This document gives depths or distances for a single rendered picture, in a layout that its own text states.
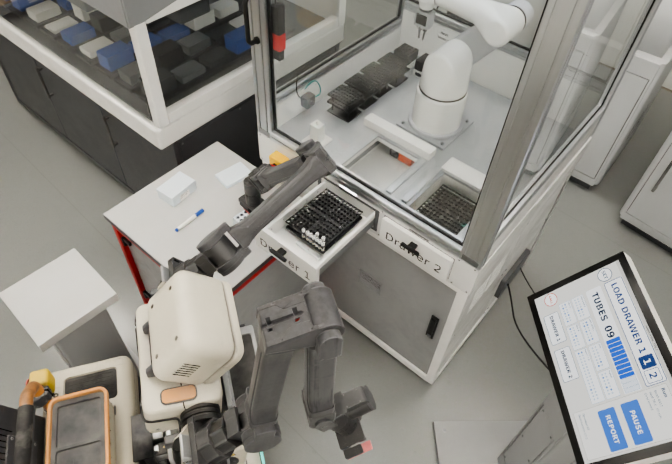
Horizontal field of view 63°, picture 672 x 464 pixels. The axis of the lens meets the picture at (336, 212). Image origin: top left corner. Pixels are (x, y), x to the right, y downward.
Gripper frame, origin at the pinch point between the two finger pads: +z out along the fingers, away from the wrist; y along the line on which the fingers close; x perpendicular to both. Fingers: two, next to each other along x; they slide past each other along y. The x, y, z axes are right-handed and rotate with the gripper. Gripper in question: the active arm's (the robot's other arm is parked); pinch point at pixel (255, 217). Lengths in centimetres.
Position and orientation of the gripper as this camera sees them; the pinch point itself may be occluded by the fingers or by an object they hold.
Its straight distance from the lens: 207.4
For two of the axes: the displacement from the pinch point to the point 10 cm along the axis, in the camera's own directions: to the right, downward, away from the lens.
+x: -6.9, 5.3, -5.0
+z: -0.5, 6.6, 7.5
